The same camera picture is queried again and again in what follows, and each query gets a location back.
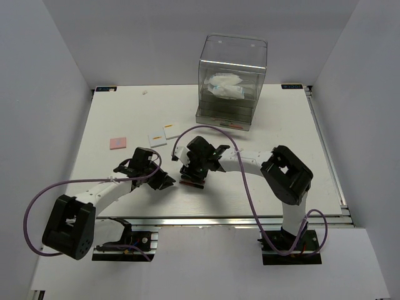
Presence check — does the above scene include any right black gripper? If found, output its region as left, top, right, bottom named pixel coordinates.
left=180, top=152, right=209, bottom=184

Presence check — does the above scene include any dark red lipstick tube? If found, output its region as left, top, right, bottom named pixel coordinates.
left=179, top=180, right=204, bottom=189

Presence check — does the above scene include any white cotton pad packet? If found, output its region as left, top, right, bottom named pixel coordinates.
left=207, top=84, right=245, bottom=99
left=204, top=72, right=243, bottom=87

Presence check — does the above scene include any clear acrylic drawer organizer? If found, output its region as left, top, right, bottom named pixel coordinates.
left=196, top=33, right=268, bottom=131

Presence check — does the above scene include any red lip gloss tube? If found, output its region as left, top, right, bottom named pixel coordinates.
left=217, top=120, right=244, bottom=130

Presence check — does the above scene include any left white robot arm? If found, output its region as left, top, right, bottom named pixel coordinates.
left=42, top=147, right=176, bottom=260

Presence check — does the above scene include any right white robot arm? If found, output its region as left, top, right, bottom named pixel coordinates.
left=172, top=136, right=313, bottom=249

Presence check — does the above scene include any pink square pad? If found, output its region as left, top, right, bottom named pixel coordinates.
left=109, top=137, right=127, bottom=150

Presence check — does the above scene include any blue label sticker left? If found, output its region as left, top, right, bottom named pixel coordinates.
left=95, top=86, right=118, bottom=93

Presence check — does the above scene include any blue label sticker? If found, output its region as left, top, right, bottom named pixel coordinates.
left=95, top=86, right=118, bottom=93
left=281, top=84, right=303, bottom=89

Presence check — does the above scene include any blue label sticker right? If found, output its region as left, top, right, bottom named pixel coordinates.
left=281, top=84, right=303, bottom=89

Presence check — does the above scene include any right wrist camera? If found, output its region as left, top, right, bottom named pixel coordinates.
left=172, top=146, right=190, bottom=167

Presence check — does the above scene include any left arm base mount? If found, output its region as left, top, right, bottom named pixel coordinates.
left=92, top=218, right=159, bottom=262

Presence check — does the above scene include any aluminium table rail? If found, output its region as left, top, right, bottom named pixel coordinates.
left=57, top=215, right=354, bottom=228

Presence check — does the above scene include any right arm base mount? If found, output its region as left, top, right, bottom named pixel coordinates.
left=254, top=229, right=323, bottom=266

